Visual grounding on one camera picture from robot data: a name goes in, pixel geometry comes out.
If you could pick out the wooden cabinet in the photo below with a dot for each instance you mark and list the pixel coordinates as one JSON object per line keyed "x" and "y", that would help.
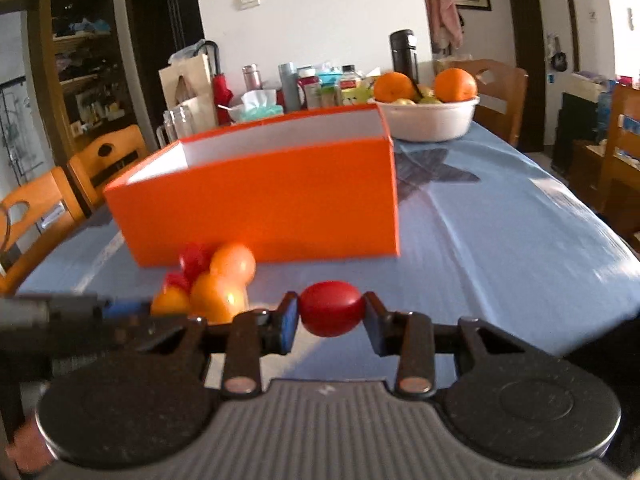
{"x": 40, "y": 85}

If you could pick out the pink hanging clothes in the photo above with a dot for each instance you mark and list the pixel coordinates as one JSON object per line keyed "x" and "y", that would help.
{"x": 445, "y": 15}

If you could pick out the red white jar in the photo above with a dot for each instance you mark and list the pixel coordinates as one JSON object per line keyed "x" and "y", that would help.
{"x": 309, "y": 87}

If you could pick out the black thermos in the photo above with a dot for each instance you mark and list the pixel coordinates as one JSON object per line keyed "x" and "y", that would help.
{"x": 404, "y": 55}

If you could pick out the dark wooden door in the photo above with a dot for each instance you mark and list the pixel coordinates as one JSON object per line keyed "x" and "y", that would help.
{"x": 165, "y": 35}

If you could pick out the beige paper bag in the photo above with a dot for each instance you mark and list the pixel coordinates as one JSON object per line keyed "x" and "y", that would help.
{"x": 192, "y": 85}

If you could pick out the wooden chair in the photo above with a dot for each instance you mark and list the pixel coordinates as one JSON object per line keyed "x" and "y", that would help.
{"x": 505, "y": 100}
{"x": 130, "y": 142}
{"x": 45, "y": 192}

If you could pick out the black hanging bag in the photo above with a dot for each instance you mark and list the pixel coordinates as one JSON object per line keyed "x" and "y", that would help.
{"x": 559, "y": 61}

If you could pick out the green pear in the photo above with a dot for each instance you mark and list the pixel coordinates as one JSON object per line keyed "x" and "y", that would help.
{"x": 430, "y": 99}
{"x": 405, "y": 102}

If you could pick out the tissue box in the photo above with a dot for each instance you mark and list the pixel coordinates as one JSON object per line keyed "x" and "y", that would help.
{"x": 260, "y": 110}

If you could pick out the orange cardboard box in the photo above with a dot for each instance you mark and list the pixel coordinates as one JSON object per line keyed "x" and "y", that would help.
{"x": 260, "y": 200}

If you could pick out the pink thermos bottle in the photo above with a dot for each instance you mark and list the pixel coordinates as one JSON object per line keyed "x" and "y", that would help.
{"x": 252, "y": 80}

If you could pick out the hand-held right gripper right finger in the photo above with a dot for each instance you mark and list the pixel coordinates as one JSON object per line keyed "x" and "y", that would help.
{"x": 372, "y": 325}

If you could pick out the large orange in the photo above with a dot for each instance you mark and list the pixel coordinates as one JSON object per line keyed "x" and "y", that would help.
{"x": 395, "y": 87}
{"x": 455, "y": 85}

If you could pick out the blue lidded container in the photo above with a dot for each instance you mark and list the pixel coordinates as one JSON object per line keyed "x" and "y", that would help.
{"x": 329, "y": 79}

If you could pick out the glass mug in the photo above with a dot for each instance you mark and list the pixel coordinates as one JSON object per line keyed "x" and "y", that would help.
{"x": 177, "y": 122}

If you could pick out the wooden shelf rack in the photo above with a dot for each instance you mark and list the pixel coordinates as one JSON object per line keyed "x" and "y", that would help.
{"x": 619, "y": 135}

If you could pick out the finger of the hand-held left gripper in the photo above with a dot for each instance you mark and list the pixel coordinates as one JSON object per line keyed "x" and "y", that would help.
{"x": 125, "y": 307}

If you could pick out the red tomato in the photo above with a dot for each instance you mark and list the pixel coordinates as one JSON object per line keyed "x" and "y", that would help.
{"x": 194, "y": 260}
{"x": 330, "y": 310}
{"x": 176, "y": 280}

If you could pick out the grey bottle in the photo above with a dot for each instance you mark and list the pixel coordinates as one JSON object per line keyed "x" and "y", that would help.
{"x": 290, "y": 87}

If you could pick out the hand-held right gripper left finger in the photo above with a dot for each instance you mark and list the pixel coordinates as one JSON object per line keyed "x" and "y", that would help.
{"x": 287, "y": 322}

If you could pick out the dark low cabinet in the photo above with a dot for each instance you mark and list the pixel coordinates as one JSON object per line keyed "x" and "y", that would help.
{"x": 575, "y": 130}

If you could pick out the white bowl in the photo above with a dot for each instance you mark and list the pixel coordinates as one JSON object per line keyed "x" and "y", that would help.
{"x": 425, "y": 122}

